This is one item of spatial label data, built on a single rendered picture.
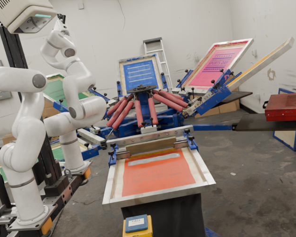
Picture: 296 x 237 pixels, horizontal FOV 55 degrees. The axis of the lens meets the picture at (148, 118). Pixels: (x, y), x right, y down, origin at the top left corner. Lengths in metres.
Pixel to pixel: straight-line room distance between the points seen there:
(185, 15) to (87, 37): 2.01
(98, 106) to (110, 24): 4.81
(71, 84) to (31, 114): 0.20
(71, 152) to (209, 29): 5.01
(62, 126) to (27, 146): 0.33
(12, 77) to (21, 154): 0.27
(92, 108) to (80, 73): 0.16
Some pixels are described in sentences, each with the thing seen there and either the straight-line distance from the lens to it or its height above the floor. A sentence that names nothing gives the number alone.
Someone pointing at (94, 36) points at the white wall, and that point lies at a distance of 6.08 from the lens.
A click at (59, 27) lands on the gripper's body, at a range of 1.57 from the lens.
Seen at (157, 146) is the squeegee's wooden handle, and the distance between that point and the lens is 2.01.
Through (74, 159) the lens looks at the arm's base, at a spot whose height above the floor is 1.20.
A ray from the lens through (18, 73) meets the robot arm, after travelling 1.10.
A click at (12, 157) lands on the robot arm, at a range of 1.11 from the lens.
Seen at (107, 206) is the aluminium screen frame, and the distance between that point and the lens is 1.53.
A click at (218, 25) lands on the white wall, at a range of 6.26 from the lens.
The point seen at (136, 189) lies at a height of 0.96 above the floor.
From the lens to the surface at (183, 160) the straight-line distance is 1.89.
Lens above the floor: 1.73
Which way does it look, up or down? 15 degrees down
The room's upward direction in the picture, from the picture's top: 11 degrees counter-clockwise
